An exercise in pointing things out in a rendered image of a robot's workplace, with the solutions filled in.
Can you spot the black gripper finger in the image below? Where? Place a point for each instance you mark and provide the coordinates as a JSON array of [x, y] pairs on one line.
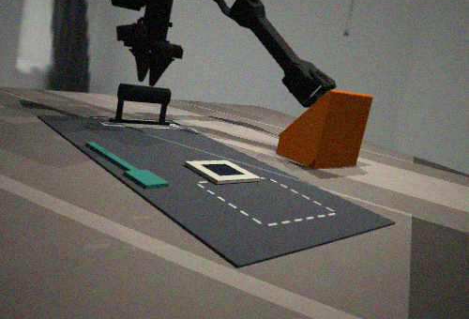
[[142, 63], [157, 65]]

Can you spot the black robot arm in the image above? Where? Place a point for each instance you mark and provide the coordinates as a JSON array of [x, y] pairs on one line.
[[301, 77]]

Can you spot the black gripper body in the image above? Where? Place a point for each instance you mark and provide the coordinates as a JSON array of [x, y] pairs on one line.
[[159, 26]]

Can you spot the cream tile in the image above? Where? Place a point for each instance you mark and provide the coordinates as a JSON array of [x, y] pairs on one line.
[[222, 171]]

